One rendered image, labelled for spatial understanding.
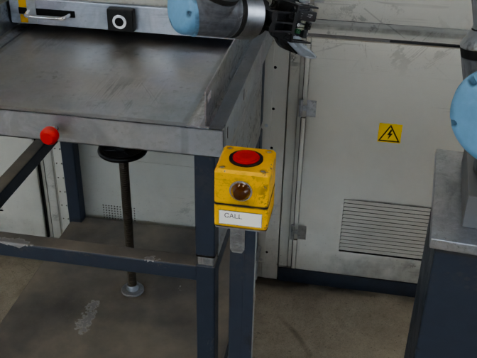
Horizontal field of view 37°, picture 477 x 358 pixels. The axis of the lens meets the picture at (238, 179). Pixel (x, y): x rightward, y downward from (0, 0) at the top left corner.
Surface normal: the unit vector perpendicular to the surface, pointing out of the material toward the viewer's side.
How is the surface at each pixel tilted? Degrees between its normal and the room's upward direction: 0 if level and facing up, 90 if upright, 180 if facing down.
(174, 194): 90
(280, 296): 0
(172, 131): 90
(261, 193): 91
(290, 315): 0
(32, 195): 90
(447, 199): 0
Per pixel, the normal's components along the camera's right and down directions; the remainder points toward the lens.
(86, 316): 0.02, -0.86
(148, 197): -0.18, 0.50
